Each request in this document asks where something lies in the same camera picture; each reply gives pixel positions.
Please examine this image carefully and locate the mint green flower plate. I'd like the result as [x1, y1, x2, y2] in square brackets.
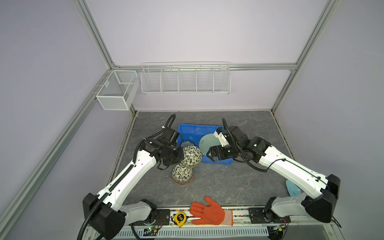
[199, 134, 221, 156]

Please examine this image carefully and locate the blue patterned bowl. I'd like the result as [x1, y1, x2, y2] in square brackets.
[181, 140, 196, 148]

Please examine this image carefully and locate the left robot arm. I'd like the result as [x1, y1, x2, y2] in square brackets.
[77, 114, 184, 240]

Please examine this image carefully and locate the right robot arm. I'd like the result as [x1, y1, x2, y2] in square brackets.
[207, 119, 341, 224]

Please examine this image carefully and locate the blue plastic bin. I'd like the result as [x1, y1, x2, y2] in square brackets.
[178, 124, 233, 165]

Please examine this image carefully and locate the red rubber glove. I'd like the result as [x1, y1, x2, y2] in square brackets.
[190, 196, 233, 226]

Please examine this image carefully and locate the yellow tape measure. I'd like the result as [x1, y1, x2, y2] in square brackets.
[172, 212, 188, 228]

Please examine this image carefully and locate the light blue spatula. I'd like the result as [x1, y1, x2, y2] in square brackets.
[286, 180, 302, 197]

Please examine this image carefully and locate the white mesh basket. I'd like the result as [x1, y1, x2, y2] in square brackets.
[96, 70, 140, 111]

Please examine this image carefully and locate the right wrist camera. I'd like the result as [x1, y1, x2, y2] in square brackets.
[214, 127, 229, 147]

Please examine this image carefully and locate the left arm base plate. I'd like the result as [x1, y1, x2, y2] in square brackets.
[141, 209, 171, 226]

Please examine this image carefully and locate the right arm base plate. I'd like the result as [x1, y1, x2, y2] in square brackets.
[248, 207, 291, 224]

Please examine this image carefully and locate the white wire wall rack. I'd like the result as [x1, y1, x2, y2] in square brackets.
[141, 62, 232, 95]

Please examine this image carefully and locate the white vented rail cover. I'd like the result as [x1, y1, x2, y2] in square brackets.
[135, 226, 270, 240]

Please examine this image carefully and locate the aluminium frame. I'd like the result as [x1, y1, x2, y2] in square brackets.
[0, 0, 342, 232]

